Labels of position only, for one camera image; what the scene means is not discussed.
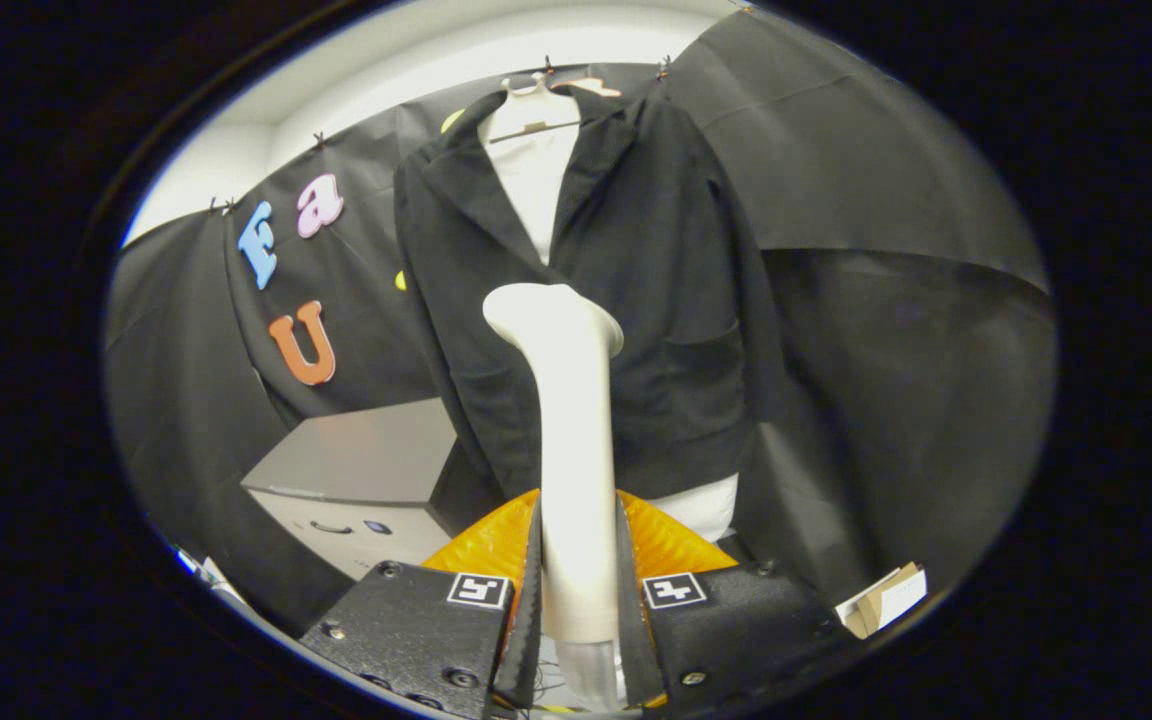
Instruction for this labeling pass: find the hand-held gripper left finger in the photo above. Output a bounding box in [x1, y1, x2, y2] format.
[298, 488, 545, 720]

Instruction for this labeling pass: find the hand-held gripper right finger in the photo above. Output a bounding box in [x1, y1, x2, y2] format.
[616, 490, 842, 713]

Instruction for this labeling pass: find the white garment steamer with hose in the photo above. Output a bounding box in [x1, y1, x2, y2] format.
[482, 283, 629, 713]

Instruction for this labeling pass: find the black blazer jacket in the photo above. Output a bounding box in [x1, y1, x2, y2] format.
[393, 85, 787, 501]

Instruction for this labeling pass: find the grey filing cabinet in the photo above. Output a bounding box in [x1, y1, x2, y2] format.
[241, 398, 507, 583]

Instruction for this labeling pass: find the cardboard box with white paper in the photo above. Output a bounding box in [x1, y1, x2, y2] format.
[834, 562, 929, 641]

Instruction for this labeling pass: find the white mannequin torso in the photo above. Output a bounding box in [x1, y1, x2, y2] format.
[476, 72, 740, 543]

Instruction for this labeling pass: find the black backdrop cloth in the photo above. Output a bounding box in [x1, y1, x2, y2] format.
[104, 5, 1057, 636]

